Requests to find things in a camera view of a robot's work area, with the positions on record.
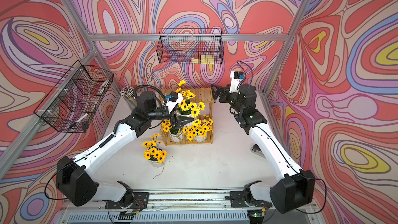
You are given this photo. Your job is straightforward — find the wooden two-tier shelf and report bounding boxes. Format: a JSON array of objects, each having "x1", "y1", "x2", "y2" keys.
[{"x1": 160, "y1": 85, "x2": 214, "y2": 146}]

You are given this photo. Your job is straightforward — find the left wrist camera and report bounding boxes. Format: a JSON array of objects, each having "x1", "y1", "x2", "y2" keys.
[{"x1": 166, "y1": 91, "x2": 183, "y2": 113}]

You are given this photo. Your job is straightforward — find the sunflower pot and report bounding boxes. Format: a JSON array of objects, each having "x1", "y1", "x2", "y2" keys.
[
  {"x1": 175, "y1": 80, "x2": 205, "y2": 127},
  {"x1": 182, "y1": 115, "x2": 214, "y2": 143},
  {"x1": 161, "y1": 120, "x2": 184, "y2": 143},
  {"x1": 142, "y1": 133, "x2": 167, "y2": 167}
]

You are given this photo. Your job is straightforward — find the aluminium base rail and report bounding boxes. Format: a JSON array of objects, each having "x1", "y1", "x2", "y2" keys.
[{"x1": 53, "y1": 188, "x2": 323, "y2": 224}]

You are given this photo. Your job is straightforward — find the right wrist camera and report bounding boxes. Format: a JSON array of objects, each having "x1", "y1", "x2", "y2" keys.
[{"x1": 229, "y1": 71, "x2": 245, "y2": 93}]

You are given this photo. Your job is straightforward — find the grey black stapler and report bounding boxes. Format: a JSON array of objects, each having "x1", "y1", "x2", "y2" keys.
[{"x1": 251, "y1": 144, "x2": 265, "y2": 158}]

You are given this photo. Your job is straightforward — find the white marker in basket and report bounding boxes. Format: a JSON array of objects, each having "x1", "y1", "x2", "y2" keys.
[{"x1": 69, "y1": 113, "x2": 88, "y2": 129}]

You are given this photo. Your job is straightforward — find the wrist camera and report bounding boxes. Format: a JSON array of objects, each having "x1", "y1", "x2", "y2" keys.
[
  {"x1": 229, "y1": 71, "x2": 245, "y2": 93},
  {"x1": 166, "y1": 91, "x2": 183, "y2": 113}
]

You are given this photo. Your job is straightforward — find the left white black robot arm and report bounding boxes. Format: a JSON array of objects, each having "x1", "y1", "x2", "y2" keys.
[{"x1": 56, "y1": 91, "x2": 193, "y2": 208}]

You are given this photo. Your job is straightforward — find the yellow sticky notes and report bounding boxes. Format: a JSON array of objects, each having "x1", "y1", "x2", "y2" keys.
[{"x1": 190, "y1": 55, "x2": 215, "y2": 65}]

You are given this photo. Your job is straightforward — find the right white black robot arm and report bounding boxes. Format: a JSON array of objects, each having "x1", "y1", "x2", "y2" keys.
[{"x1": 211, "y1": 85, "x2": 316, "y2": 214}]

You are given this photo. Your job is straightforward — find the side black wire basket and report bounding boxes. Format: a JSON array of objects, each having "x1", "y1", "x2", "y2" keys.
[{"x1": 34, "y1": 61, "x2": 114, "y2": 133}]

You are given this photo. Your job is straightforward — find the back black wire basket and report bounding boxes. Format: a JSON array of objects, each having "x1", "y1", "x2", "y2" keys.
[{"x1": 157, "y1": 28, "x2": 224, "y2": 65}]

